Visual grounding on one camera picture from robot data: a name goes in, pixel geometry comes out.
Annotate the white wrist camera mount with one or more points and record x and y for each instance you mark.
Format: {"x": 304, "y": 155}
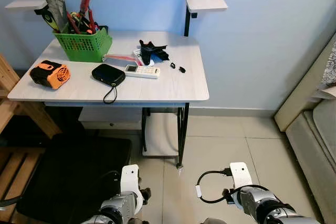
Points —
{"x": 129, "y": 179}
{"x": 241, "y": 174}

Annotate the white remote control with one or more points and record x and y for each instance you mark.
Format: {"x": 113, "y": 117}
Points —
{"x": 144, "y": 71}

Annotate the beige bed headboard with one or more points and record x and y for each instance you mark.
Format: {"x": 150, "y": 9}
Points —
{"x": 299, "y": 98}

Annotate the grey quilted bed mattress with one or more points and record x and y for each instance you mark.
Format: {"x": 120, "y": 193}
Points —
{"x": 315, "y": 150}

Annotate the white wooden desk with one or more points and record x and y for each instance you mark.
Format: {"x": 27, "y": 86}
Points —
{"x": 168, "y": 85}

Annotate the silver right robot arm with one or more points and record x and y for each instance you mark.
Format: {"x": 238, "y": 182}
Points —
{"x": 262, "y": 204}

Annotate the white desk drawer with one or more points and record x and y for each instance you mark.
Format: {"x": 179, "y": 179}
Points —
{"x": 105, "y": 119}

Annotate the green plastic basket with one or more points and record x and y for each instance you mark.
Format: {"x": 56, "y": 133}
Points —
{"x": 84, "y": 48}

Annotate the black glove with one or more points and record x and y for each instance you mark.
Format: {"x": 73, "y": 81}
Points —
{"x": 149, "y": 51}

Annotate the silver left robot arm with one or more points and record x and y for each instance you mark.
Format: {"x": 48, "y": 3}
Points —
{"x": 118, "y": 206}

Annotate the pink red packet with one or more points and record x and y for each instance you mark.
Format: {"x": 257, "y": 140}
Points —
{"x": 121, "y": 57}

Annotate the black floor mat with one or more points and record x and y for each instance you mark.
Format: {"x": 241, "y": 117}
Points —
{"x": 68, "y": 171}

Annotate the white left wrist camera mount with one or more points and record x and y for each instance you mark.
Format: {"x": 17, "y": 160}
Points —
{"x": 129, "y": 179}

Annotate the yellow black hand tool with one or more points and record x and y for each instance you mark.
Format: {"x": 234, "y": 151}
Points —
{"x": 47, "y": 18}

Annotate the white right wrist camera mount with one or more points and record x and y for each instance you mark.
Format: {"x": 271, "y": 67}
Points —
{"x": 241, "y": 174}

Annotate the white wall shelf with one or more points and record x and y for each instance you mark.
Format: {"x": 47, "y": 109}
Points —
{"x": 23, "y": 4}
{"x": 206, "y": 2}

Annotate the wooden frame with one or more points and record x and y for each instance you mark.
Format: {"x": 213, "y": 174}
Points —
{"x": 8, "y": 77}

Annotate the wooden slatted pallet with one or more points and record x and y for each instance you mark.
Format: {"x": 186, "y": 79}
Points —
{"x": 16, "y": 171}

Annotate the grey right robot leg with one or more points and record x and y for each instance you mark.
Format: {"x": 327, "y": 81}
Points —
{"x": 214, "y": 221}

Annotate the orange black portable fan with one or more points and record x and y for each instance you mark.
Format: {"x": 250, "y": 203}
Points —
{"x": 52, "y": 74}

